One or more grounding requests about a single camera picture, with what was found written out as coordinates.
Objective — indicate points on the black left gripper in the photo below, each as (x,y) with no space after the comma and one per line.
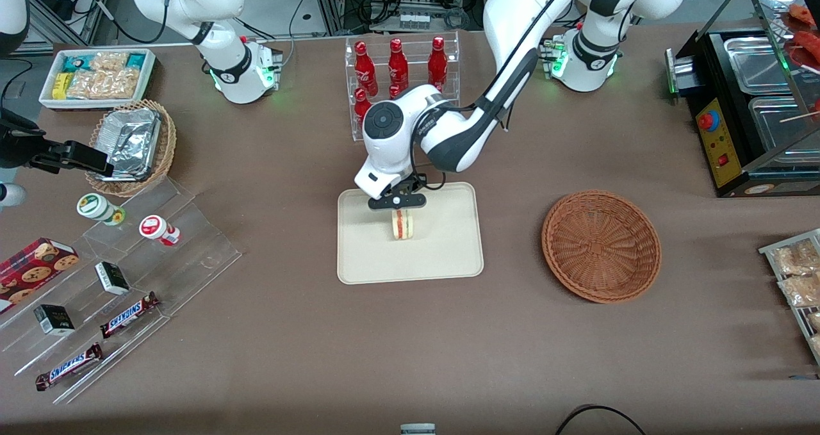
(413,184)

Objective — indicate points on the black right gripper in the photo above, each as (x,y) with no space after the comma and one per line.
(19,145)

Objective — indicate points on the triangular sandwich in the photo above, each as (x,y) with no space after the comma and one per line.
(403,225)

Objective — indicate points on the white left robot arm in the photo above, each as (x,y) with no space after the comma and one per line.
(512,12)

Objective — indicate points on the oval light wicker basket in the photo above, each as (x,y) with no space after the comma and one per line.
(163,159)

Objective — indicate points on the cream plastic tray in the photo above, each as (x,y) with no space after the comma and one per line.
(448,249)

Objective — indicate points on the round brown wicker basket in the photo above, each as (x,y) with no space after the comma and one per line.
(602,246)

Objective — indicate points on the silver foil container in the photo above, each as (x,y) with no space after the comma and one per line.
(125,118)
(134,153)

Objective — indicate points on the green-lid yogurt bottle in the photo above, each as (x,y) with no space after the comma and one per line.
(96,207)

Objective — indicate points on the clear rice cracker bag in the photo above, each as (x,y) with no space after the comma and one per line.
(109,61)
(106,84)

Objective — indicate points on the white rectangular snack bin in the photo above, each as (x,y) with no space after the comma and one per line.
(46,98)

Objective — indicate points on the yellow snack packet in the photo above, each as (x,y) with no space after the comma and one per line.
(61,86)

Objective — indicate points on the red-lid yogurt bottle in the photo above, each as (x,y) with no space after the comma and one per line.
(155,228)

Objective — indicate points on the teal snack packet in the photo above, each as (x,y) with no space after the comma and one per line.
(135,60)
(75,62)

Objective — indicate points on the small black box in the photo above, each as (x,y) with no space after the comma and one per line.
(112,278)
(54,320)

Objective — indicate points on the red cookie box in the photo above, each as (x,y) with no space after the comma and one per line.
(32,271)

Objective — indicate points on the clear acrylic step display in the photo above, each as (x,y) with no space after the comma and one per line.
(186,262)

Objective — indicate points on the clear acrylic bottle rack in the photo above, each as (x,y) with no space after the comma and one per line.
(415,50)

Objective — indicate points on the Snickers chocolate bar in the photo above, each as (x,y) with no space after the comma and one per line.
(128,315)
(67,367)

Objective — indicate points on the white power strip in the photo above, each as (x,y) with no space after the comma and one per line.
(414,21)

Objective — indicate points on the grey device edge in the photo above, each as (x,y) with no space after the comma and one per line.
(418,429)

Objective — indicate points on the silver box with green light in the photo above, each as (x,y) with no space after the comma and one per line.
(680,76)

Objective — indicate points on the black yellow food warmer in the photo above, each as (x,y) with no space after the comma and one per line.
(721,147)

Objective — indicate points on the steel warmer pan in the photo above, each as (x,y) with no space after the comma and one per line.
(756,63)
(778,127)

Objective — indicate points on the clear bag of crackers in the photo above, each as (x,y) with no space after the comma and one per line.
(797,259)
(816,345)
(801,291)
(815,321)

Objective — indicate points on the red sausage on skewer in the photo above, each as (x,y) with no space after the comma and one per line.
(808,47)
(802,13)

